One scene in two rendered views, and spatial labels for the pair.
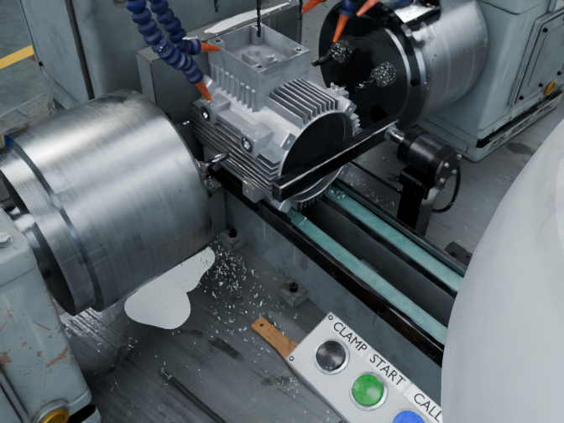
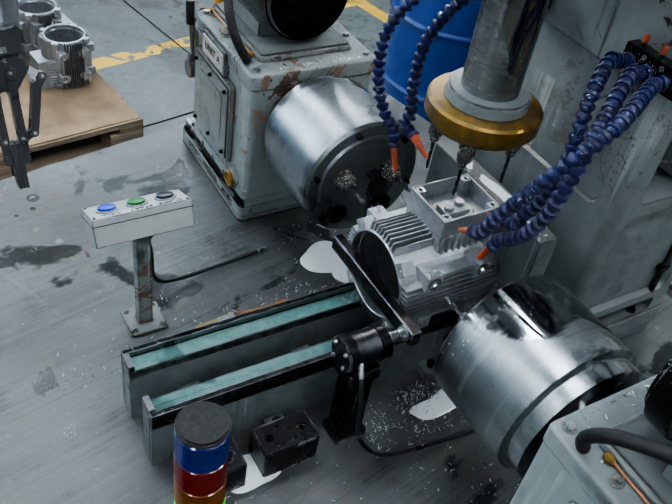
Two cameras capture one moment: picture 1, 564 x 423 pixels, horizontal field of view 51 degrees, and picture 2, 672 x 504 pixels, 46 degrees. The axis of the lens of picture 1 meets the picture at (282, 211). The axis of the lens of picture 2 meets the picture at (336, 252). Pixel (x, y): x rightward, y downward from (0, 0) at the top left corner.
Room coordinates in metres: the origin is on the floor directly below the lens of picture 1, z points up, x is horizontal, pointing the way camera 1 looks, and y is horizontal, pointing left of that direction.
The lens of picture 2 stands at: (0.74, -1.06, 1.93)
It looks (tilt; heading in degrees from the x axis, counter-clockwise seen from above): 41 degrees down; 96
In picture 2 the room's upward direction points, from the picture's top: 10 degrees clockwise
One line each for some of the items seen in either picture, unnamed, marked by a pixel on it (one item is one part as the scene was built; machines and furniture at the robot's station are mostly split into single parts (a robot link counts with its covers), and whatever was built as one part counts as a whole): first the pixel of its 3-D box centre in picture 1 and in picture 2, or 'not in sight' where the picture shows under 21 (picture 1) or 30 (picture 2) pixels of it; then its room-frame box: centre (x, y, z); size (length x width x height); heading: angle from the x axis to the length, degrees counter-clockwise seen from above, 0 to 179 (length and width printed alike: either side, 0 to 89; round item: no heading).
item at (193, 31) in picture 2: not in sight; (205, 43); (0.20, 0.49, 1.07); 0.08 x 0.07 x 0.20; 43
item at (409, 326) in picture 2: (339, 156); (373, 287); (0.71, -0.08, 1.01); 0.26 x 0.04 x 0.03; 133
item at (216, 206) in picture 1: (200, 206); not in sight; (0.75, 0.14, 0.86); 0.07 x 0.06 x 0.12; 133
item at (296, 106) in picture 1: (274, 128); (421, 259); (0.77, 0.02, 1.01); 0.20 x 0.19 x 0.19; 43
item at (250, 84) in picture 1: (258, 66); (451, 213); (0.80, 0.04, 1.11); 0.12 x 0.11 x 0.07; 43
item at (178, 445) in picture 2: not in sight; (202, 439); (0.58, -0.57, 1.19); 0.06 x 0.06 x 0.04
